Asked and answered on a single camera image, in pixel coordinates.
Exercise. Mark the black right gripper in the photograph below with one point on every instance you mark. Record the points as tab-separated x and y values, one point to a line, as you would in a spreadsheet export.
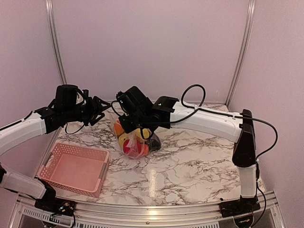
127	126

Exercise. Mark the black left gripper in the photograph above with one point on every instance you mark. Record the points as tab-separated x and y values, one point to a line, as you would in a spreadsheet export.
100	107

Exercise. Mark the clear zip top bag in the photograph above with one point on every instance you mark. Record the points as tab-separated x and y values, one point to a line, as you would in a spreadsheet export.
142	136

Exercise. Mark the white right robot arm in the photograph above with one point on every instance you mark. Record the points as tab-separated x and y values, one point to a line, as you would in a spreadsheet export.
169	112

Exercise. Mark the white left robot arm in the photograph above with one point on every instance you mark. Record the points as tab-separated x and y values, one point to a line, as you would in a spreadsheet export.
13	135

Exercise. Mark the orange fake fruit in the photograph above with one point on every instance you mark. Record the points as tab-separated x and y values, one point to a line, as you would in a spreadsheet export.
118	130

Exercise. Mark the yellow fake lemon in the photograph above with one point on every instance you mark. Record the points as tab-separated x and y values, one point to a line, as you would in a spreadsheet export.
122	138

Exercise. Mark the red fake apple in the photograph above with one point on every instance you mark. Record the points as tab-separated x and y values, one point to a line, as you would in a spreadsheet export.
132	149

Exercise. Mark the pink perforated plastic basket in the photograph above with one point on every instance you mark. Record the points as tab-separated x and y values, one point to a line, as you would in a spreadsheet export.
77	169

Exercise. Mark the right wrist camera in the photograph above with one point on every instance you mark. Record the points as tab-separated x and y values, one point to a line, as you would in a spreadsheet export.
122	98

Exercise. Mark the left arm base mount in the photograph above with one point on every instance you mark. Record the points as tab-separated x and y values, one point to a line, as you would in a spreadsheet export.
56	206

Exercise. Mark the front aluminium rail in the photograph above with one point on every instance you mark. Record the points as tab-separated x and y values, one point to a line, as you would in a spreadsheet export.
99	215

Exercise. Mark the left aluminium frame post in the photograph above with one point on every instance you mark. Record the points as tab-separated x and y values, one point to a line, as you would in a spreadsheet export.
55	42

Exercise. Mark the aluminium frame post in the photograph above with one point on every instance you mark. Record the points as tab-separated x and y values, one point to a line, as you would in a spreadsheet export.
55	42
243	49

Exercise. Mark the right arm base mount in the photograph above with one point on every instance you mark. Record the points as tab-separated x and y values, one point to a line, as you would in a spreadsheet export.
237	207

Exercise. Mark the right aluminium frame post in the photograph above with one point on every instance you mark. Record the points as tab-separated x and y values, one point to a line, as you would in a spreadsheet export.
243	49

